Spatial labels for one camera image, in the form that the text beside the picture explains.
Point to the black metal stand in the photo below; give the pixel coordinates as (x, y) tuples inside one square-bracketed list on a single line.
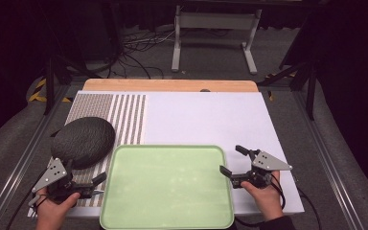
[(49, 83), (311, 92)]

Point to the striped woven placemat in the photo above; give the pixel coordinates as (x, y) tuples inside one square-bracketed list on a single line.
[(108, 108)]

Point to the white board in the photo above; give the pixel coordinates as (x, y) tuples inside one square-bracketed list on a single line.
[(204, 121)]

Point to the white metal stand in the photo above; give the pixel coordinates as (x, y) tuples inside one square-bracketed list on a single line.
[(217, 20)]

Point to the yellow black floor tape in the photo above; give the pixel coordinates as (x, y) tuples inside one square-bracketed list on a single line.
[(36, 96)]

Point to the aluminium frame rail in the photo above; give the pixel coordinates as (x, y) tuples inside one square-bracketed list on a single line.
[(22, 159), (329, 159)]

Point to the light green tray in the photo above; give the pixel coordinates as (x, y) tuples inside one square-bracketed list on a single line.
[(166, 188)]

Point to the person's left hand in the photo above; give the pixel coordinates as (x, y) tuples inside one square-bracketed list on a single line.
[(52, 212)]

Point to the person's right hand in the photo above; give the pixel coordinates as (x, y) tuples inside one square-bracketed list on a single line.
[(268, 199)]

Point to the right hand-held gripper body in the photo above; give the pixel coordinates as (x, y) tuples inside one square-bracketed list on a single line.
[(266, 161)]

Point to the dark textured oval object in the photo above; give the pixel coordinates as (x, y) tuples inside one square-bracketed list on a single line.
[(83, 142)]

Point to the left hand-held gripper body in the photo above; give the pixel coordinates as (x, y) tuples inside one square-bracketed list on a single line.
[(49, 175)]

